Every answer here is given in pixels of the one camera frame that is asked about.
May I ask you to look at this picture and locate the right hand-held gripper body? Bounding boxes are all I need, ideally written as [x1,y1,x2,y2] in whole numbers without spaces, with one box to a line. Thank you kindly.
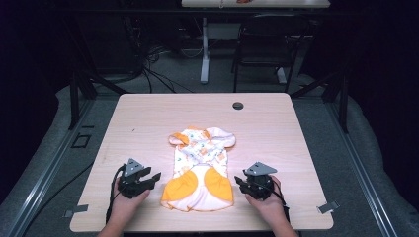
[242,161,279,201]

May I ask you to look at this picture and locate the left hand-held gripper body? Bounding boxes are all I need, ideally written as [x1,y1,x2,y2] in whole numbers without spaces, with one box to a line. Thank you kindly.
[117,157,156,199]

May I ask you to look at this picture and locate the orange and white baby romper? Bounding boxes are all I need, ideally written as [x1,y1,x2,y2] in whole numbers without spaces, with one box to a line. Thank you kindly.
[159,125,237,213]

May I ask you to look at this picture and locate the person's left hand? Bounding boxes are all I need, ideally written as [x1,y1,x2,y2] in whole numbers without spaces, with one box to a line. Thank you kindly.
[110,180,151,225]

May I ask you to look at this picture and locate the person's right hand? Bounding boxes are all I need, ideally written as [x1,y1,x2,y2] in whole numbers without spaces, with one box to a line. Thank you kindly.
[244,175,290,228]

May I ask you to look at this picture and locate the grey tape strip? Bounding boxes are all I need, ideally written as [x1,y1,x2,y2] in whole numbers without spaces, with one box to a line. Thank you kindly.
[316,199,341,214]
[63,203,90,219]

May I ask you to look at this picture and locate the black metal stand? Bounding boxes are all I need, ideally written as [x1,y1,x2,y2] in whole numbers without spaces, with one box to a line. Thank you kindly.
[63,16,130,131]
[290,67,351,134]

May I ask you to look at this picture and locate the white desk leg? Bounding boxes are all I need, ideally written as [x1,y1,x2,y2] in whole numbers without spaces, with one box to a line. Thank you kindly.
[200,17,211,85]

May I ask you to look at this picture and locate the black chair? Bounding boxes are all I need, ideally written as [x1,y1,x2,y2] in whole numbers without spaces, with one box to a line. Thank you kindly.
[230,13,312,94]

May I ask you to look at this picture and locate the white desk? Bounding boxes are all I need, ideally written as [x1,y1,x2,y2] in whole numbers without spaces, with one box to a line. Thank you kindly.
[181,0,331,9]

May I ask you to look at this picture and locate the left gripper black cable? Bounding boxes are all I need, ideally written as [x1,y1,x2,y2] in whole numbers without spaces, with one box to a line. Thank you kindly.
[105,163,128,225]

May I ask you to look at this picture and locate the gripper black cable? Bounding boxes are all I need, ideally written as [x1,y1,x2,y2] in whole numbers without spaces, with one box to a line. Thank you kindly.
[270,177,292,222]
[105,163,128,225]

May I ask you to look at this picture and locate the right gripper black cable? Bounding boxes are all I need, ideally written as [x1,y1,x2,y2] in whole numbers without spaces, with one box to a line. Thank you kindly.
[270,177,292,222]

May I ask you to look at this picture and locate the black floor cable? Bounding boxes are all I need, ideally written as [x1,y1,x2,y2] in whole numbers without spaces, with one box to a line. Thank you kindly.
[22,160,97,237]

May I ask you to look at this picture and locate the aluminium floor rail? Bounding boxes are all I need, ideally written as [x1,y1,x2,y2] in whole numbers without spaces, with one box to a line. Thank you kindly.
[8,98,97,237]
[324,98,400,237]

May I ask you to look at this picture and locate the bundle of black floor cables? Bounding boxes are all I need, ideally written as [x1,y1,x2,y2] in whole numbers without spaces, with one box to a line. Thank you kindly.
[129,19,196,95]

